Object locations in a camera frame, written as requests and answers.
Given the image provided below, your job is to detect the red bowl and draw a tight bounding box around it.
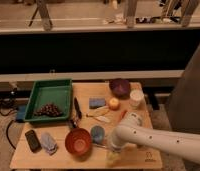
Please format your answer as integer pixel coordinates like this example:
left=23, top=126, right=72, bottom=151
left=65, top=128, right=92, bottom=156

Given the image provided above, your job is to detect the black phone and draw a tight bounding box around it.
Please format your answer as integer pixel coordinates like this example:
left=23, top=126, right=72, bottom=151
left=25, top=130, right=41, bottom=153

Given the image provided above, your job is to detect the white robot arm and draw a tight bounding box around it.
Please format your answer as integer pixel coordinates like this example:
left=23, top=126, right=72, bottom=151
left=107, top=112, right=200, bottom=164

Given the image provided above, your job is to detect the white cup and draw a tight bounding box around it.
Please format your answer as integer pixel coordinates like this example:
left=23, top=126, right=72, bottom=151
left=130, top=89, right=144, bottom=108

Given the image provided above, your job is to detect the blue sponge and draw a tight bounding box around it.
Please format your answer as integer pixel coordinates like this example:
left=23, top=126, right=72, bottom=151
left=89, top=98, right=106, bottom=109

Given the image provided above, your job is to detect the grey crumpled cloth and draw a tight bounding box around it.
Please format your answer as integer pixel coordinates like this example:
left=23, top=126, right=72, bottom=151
left=41, top=132, right=58, bottom=155

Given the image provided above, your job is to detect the wooden table board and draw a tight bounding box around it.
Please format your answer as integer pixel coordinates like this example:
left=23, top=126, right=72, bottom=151
left=10, top=83, right=162, bottom=169

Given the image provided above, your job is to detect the black cable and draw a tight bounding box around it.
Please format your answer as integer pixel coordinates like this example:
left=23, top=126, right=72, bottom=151
left=0, top=89, right=18, bottom=150

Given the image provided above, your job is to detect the green plastic tray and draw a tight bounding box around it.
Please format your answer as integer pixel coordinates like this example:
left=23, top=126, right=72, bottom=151
left=24, top=79, right=72, bottom=123

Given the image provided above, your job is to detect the blue box on floor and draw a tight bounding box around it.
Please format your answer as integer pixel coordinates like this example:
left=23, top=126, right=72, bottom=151
left=15, top=105, right=26, bottom=123

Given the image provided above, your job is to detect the white plastic utensil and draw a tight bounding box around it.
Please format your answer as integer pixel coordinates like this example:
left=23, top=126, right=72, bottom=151
left=86, top=106, right=110, bottom=123

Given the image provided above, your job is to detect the blue round cup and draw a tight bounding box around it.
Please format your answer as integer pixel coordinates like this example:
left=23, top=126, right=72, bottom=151
left=90, top=125, right=105, bottom=144

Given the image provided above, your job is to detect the purple bowl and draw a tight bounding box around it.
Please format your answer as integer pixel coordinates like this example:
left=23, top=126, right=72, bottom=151
left=109, top=78, right=131, bottom=98

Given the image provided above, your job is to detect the yellow apple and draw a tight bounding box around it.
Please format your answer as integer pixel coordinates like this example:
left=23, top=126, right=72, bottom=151
left=108, top=98, right=120, bottom=110

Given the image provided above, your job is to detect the black marker pen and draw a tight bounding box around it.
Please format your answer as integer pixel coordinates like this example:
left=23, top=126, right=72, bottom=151
left=74, top=97, right=82, bottom=119

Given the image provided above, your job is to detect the pile of brown nuts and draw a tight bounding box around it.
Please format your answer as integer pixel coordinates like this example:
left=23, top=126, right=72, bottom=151
left=34, top=103, right=62, bottom=117

